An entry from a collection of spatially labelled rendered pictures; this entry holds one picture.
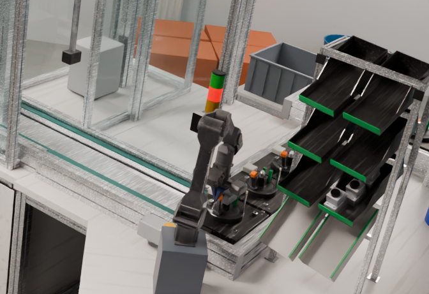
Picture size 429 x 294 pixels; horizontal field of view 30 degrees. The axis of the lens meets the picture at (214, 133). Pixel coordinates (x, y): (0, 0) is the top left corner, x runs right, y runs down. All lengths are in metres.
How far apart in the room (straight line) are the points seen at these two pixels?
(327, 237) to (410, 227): 0.72
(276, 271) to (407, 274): 0.50
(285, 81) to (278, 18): 2.16
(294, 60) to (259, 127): 1.35
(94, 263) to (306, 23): 4.52
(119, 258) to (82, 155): 0.61
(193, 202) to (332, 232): 0.51
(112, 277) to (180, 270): 0.27
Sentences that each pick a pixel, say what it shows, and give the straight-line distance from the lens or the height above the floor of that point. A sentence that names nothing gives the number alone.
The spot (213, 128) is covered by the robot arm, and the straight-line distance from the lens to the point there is 2.34.
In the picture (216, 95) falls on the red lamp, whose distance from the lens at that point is 2.83.
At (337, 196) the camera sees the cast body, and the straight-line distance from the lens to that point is 2.51.
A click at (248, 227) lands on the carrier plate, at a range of 2.79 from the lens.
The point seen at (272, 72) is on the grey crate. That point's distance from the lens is 4.73.
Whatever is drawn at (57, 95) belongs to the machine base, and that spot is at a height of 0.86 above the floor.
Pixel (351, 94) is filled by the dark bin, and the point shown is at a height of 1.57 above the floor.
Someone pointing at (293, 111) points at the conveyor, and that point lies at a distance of 3.94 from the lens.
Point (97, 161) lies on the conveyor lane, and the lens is 3.15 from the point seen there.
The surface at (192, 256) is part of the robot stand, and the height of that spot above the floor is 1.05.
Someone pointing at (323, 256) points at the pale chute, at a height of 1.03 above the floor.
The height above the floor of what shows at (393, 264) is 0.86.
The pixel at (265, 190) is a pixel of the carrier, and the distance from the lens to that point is 3.01.
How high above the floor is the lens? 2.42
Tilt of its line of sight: 25 degrees down
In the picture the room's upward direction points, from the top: 11 degrees clockwise
